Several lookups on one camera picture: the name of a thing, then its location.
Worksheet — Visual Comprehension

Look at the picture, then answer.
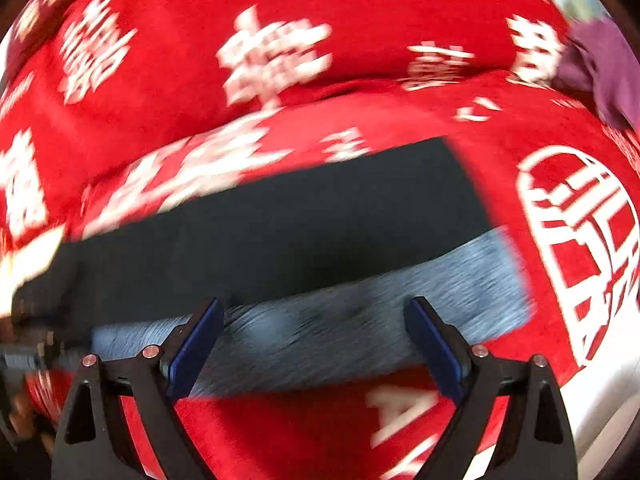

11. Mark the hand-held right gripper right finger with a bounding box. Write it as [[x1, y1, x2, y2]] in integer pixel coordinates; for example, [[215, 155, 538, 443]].
[[404, 296, 578, 480]]

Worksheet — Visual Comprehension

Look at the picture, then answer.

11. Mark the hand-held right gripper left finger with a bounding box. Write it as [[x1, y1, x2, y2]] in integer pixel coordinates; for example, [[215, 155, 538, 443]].
[[52, 297, 226, 480]]

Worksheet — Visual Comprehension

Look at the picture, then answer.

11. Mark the black pants grey lining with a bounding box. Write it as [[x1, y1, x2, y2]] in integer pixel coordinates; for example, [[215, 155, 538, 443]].
[[10, 136, 533, 401]]

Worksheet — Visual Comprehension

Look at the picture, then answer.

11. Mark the person's left hand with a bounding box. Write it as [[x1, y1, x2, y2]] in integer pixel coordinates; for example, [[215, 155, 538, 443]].
[[7, 392, 57, 456]]

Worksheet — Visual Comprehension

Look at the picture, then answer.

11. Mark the red printed blanket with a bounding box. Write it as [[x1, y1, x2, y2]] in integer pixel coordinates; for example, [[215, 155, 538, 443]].
[[0, 0, 640, 480]]

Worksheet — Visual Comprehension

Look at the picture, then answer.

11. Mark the purple cloth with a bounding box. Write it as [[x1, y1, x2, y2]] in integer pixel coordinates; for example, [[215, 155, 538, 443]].
[[552, 15, 640, 133]]

